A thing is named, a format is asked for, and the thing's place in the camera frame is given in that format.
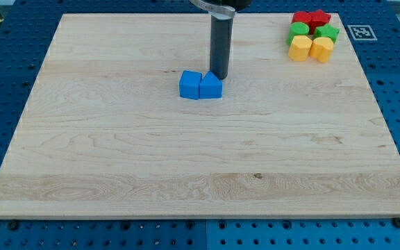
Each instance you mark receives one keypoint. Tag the green circle block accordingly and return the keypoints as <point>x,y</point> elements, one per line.
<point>297,28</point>

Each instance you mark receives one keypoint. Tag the yellow hexagon block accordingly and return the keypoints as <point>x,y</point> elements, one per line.
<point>299,48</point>

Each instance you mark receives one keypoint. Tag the metal clamp on arm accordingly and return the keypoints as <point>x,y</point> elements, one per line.
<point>215,8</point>

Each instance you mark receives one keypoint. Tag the wooden board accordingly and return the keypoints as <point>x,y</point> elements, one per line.
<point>105,134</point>

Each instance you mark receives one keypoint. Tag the yellow heart block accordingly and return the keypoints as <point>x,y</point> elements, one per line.
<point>321,49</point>

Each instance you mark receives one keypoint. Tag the red star block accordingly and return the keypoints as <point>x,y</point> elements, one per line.
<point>318,18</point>

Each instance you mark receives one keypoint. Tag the blue triangle block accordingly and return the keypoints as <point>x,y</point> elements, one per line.
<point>210,87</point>

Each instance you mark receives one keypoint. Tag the fiducial marker tag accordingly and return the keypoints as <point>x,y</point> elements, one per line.
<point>361,32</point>

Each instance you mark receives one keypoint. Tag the green star block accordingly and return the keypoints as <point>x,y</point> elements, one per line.
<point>327,31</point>

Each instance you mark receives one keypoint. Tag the red circle block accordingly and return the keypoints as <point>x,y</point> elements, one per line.
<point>303,17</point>

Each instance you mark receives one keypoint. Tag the blue cube block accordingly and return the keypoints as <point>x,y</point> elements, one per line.
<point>189,85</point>

